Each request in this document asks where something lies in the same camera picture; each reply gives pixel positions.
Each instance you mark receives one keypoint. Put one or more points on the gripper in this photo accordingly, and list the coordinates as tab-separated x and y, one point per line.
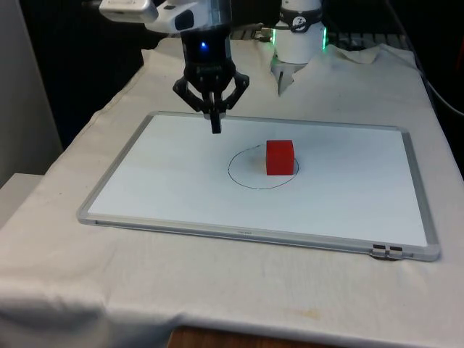
208	54

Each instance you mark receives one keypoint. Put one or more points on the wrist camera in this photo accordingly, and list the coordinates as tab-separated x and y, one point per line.
127	9

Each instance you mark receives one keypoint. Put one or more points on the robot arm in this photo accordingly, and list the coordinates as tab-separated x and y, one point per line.
297	40

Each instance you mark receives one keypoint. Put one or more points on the whiteboard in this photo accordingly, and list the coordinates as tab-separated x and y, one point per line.
181	181

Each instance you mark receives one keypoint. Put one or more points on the red cube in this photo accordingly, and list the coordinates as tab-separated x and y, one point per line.
279	157

